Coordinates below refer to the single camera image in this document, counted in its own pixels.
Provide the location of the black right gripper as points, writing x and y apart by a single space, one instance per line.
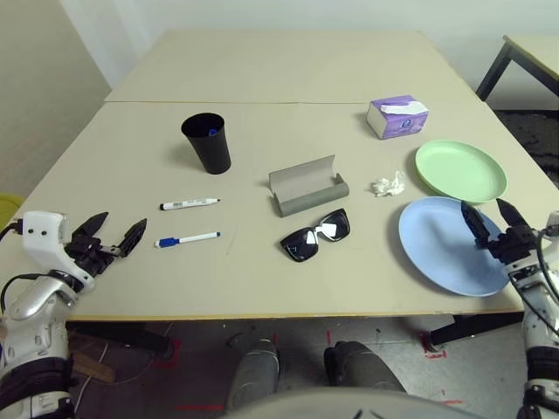
515 244

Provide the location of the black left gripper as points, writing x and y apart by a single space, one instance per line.
87 257

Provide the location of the blue plate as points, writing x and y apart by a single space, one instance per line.
436 244

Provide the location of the white marker blue cap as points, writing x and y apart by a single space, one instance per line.
192 238

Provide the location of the white tissue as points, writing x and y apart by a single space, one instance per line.
386 185

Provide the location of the grey glasses case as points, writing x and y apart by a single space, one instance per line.
305 203

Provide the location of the black sunglasses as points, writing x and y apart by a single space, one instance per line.
301 249

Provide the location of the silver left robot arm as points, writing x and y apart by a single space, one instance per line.
30 305

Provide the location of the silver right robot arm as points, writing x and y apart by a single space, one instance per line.
539 323

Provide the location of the green plate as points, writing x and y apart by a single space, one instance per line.
458 170

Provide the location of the white marker black cap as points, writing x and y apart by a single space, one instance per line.
188 203

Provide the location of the yellow object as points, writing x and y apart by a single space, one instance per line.
8 209

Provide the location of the black plastic cup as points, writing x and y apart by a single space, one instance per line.
214 153

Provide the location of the wooden plank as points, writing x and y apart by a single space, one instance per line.
94 368

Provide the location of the purple tissue box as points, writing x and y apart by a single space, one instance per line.
397 124

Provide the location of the beige side table black legs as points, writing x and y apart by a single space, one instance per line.
541 57

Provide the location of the grey right robot foot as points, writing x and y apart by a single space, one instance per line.
362 366

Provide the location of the grey robot foot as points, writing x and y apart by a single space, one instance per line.
362 366
255 371

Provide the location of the grey left robot foot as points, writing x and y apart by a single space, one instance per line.
255 371

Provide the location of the grey robot torso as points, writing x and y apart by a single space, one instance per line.
349 408

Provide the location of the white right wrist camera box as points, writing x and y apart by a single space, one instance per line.
551 227

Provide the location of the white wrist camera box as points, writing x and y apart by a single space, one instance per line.
41 235
551 227

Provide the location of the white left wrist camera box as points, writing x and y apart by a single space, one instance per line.
41 235

